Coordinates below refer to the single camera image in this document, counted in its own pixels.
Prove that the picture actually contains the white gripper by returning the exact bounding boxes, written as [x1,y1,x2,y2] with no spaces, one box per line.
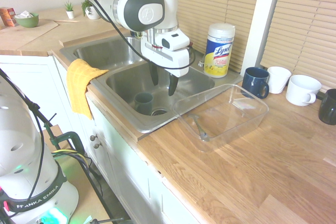
[140,34,191,97]

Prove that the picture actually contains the metal spoon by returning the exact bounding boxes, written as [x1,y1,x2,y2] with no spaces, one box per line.
[188,114,211,142]

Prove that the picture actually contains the stainless steel double sink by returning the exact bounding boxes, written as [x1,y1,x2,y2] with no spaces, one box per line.
[59,34,244,134]

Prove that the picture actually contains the grey plastic cup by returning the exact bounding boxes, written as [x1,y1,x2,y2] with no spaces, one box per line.
[134,92,154,116]

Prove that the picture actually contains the Lysol wipes canister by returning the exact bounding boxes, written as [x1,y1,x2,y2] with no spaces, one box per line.
[204,23,236,79]

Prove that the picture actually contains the yellow dish cloth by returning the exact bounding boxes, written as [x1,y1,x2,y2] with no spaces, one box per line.
[66,58,109,121]

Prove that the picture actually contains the clear plastic container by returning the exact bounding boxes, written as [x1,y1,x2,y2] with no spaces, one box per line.
[172,83,270,153]

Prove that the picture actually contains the navy blue mug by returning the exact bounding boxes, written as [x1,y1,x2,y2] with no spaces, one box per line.
[241,67,270,100]

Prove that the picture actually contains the bushy potted plant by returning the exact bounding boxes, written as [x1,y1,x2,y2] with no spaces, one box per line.
[80,0,102,20]

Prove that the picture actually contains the green metal clamp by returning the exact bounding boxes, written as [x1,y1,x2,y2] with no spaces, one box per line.
[43,113,86,156]

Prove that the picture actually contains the small spiky potted plant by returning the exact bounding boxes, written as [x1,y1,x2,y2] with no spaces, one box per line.
[64,0,75,19]

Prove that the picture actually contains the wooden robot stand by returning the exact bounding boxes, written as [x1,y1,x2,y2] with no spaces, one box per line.
[40,124,112,224]

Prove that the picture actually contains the wide white mug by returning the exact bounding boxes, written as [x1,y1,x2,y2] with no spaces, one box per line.
[285,74,322,107]

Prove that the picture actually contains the white kitchen cabinet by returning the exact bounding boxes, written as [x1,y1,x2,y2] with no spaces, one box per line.
[0,55,203,224]

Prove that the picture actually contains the flat wooden board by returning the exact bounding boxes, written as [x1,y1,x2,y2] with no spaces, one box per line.
[0,19,60,51]

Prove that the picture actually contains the green bowl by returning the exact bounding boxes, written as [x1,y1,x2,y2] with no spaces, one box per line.
[14,13,40,28]

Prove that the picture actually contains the white crumpled tissue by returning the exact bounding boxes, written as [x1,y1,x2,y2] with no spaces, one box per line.
[17,10,34,19]

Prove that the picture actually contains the narrow beige window blind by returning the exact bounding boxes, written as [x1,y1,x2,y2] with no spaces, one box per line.
[259,0,336,93]

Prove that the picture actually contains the black mug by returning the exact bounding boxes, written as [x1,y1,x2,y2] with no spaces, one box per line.
[318,89,336,126]

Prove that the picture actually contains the orange cardboard box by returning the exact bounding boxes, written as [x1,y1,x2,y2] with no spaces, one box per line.
[0,7,17,27]

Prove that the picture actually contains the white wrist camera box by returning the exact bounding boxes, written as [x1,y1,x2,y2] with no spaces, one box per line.
[160,31,191,51]

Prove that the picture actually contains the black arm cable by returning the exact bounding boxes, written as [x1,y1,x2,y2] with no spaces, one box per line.
[71,0,196,69]

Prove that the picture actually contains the white handleless cup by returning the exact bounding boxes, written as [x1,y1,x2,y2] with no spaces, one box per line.
[267,66,292,94]

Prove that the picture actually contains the yellow and black wires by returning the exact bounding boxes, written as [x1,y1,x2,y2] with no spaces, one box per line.
[51,148,106,183]

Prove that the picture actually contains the white window frame post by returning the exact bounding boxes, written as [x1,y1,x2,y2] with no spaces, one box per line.
[240,0,286,76]

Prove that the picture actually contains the black base cable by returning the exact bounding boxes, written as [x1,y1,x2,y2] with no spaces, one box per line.
[0,68,132,224]

